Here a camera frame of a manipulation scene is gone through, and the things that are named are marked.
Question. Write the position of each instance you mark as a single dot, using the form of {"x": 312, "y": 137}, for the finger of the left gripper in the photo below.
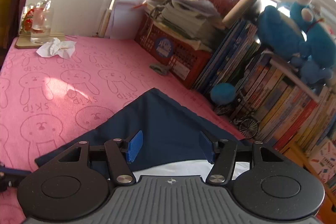
{"x": 11, "y": 178}

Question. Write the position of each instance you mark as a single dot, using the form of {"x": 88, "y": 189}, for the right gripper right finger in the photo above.
{"x": 221, "y": 154}

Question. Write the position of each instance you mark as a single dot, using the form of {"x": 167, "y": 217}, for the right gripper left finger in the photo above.
{"x": 120, "y": 153}

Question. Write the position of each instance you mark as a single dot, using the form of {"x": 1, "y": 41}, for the navy and white jacket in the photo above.
{"x": 170, "y": 136}

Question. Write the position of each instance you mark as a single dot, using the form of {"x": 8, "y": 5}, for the miniature black bicycle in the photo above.
{"x": 240, "y": 115}

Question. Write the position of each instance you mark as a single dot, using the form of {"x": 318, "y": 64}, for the wooden desk organizer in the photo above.
{"x": 327, "y": 210}

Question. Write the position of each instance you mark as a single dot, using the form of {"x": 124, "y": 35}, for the left row of books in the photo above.
{"x": 285, "y": 106}

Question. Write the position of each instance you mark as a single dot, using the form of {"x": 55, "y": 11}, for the small grey clip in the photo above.
{"x": 160, "y": 69}

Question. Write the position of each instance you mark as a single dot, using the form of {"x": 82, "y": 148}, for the red plastic crate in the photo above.
{"x": 184, "y": 62}

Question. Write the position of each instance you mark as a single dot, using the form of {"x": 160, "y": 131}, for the white pencil print box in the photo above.
{"x": 322, "y": 159}

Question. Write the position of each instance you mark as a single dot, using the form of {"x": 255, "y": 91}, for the crumpled white tissue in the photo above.
{"x": 56, "y": 47}

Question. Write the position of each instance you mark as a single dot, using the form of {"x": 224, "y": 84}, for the blue whale plush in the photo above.
{"x": 281, "y": 34}

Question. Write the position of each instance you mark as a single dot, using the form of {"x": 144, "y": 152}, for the stack of papers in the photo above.
{"x": 194, "y": 21}

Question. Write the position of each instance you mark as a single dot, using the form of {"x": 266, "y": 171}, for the glass water jar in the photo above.
{"x": 42, "y": 21}

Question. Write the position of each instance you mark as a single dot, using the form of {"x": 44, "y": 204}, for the blue Doraemon plush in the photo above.
{"x": 317, "y": 52}

